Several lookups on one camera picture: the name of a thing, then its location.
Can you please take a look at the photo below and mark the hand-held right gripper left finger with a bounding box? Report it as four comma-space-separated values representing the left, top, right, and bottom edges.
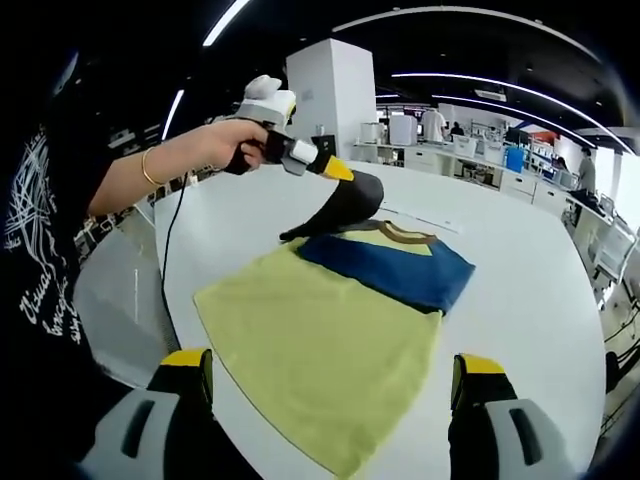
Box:
74, 347, 222, 480

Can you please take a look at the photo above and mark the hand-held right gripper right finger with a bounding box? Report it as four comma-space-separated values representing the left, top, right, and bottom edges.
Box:
447, 352, 582, 480

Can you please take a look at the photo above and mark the yellow blue black garment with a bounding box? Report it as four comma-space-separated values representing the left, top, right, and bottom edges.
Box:
193, 169, 477, 479

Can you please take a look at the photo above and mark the person's left hand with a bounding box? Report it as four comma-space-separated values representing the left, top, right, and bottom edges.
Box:
196, 118, 270, 171

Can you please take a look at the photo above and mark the wide white pillar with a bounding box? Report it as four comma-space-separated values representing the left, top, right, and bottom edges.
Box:
285, 38, 376, 161

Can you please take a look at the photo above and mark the ceiling light strip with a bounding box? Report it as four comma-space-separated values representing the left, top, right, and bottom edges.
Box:
202, 0, 251, 47
162, 89, 185, 142
391, 72, 627, 152

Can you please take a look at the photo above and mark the white cabinet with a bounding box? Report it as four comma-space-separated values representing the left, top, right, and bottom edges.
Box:
388, 115, 417, 144

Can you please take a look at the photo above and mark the white table power strip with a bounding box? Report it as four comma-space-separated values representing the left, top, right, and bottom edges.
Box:
380, 202, 464, 235

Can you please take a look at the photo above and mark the white storage bin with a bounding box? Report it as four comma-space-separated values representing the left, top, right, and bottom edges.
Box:
452, 137, 479, 160

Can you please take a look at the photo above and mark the long white workbench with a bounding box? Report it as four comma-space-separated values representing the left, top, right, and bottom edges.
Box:
352, 139, 601, 211

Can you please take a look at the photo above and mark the white office chair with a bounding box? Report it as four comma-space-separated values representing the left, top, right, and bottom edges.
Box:
592, 197, 636, 301

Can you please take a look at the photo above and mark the operator in black shirt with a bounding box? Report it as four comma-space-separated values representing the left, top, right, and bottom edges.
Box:
0, 44, 151, 451

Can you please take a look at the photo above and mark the gold bracelet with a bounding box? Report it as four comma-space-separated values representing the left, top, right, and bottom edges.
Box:
141, 146, 166, 187

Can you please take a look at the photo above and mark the black cable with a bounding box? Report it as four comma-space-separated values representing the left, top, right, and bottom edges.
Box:
159, 169, 197, 351

